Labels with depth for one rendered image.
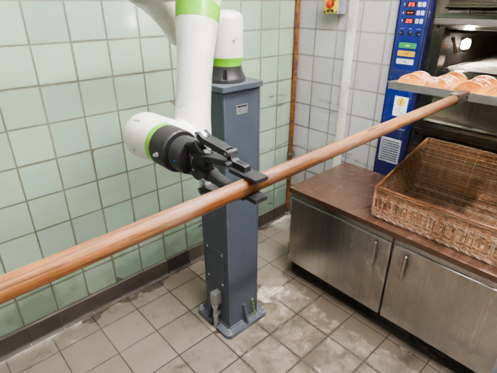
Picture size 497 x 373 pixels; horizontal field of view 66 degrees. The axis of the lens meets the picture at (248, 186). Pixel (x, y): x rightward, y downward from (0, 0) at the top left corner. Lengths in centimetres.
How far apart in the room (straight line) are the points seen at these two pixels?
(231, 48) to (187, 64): 48
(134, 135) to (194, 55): 26
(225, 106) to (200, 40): 47
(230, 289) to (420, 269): 84
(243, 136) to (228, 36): 37
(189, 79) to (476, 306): 137
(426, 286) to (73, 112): 167
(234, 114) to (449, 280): 108
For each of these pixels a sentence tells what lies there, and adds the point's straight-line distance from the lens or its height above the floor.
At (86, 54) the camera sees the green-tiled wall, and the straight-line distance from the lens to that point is 181.
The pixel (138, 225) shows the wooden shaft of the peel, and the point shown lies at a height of 120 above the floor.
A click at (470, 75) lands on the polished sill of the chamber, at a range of 208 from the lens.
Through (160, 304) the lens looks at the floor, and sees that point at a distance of 221.
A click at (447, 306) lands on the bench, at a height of 35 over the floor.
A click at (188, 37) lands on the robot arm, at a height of 140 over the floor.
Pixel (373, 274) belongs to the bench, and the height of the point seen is 31.
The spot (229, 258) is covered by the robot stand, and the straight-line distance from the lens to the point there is 174.
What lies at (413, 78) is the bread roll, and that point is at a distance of 159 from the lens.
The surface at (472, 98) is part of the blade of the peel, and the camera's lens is 150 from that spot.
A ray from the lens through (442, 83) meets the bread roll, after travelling 155.
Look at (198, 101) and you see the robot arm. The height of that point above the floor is 125.
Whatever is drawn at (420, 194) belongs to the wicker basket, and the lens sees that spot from 213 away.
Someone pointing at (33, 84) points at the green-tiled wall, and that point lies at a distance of 176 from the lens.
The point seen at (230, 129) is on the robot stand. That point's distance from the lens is 148.
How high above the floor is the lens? 148
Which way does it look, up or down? 26 degrees down
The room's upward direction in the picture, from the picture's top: straight up
